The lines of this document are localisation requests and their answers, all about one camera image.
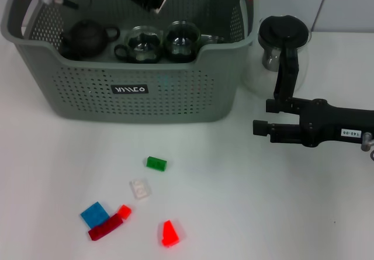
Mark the dark red long brick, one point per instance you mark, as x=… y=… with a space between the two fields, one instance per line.
x=105 y=227

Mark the grey perforated storage bin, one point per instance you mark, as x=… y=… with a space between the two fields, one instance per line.
x=175 y=96

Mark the small orange-red toy brick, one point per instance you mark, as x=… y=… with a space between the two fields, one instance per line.
x=125 y=211

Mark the green toy brick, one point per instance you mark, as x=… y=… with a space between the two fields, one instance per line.
x=156 y=163

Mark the clear white toy brick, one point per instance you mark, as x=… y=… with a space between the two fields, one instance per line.
x=140 y=188

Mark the black clay teapot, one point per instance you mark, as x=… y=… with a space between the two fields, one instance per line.
x=84 y=38

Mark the blue toy brick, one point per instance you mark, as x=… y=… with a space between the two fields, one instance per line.
x=94 y=213

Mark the glass carafe black lid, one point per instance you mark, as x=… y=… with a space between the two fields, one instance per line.
x=284 y=32

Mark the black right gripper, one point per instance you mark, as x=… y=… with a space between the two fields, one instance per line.
x=330 y=122

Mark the red sloped toy brick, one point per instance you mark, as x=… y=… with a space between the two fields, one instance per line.
x=169 y=235

